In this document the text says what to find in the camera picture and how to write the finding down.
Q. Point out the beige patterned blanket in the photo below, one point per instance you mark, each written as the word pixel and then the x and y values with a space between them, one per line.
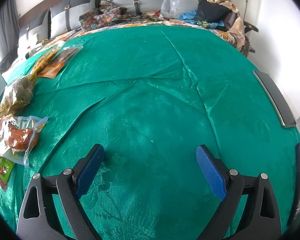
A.
pixel 235 34

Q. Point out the green snack packet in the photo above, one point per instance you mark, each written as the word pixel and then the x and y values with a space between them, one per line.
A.
pixel 6 167

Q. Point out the clear plastic bag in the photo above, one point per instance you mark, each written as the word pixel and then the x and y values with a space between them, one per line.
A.
pixel 169 8

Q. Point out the black cushion bag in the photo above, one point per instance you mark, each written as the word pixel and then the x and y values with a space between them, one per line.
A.
pixel 210 12

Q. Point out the grey pillow far left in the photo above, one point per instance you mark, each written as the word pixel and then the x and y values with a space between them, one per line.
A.
pixel 34 32

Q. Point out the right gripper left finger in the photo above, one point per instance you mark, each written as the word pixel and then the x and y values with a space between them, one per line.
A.
pixel 38 218

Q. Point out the blue plastic bag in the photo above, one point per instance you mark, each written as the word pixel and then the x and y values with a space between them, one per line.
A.
pixel 188 17

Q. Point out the floral patterned cloth bundle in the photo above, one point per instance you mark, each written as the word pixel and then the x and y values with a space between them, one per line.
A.
pixel 107 14

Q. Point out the orange clear snack pouch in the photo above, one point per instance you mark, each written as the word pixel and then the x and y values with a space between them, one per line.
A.
pixel 67 53

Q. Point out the yellow peanut snack bag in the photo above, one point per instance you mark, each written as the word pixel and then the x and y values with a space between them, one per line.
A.
pixel 49 64

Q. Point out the grey curtain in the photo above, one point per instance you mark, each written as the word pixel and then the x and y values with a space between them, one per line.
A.
pixel 9 30

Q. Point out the brown balls snack bag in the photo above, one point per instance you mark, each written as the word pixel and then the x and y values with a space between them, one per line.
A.
pixel 17 95

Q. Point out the orange chicken leg pouch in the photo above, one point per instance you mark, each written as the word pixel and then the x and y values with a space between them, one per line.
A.
pixel 18 137

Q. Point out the black smartphone screen off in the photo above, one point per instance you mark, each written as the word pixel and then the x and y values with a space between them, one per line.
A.
pixel 279 103

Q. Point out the green satin tablecloth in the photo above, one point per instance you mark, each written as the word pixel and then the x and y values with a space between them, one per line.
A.
pixel 150 96

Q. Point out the floral bed sheet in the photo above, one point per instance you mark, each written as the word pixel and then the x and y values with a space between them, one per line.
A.
pixel 129 21

